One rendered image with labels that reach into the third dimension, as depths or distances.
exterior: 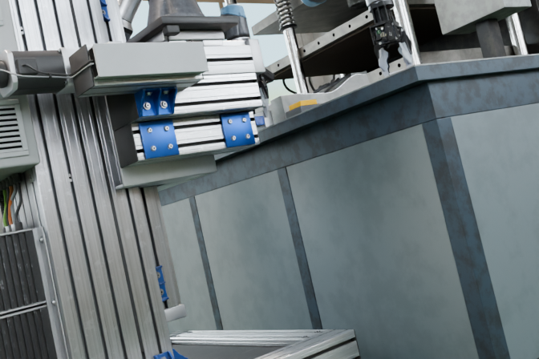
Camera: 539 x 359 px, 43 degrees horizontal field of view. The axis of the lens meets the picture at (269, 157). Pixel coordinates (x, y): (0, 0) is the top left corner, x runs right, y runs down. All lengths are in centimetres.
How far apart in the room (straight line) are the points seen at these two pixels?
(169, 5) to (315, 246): 83
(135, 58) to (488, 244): 91
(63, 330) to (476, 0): 184
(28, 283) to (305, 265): 85
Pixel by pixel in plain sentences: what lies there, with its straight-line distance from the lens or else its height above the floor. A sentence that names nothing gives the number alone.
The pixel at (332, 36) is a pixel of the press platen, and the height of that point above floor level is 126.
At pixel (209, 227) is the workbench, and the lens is 261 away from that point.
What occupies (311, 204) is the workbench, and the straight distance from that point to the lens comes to 205.
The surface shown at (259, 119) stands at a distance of 211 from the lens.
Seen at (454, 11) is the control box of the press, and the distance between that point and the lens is 277.
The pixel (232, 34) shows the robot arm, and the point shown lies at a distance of 216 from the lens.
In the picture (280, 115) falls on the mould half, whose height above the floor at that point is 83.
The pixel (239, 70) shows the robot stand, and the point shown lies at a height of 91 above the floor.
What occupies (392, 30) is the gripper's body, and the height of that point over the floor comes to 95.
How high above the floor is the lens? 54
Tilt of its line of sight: 5 degrees up
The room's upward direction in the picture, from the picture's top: 13 degrees counter-clockwise
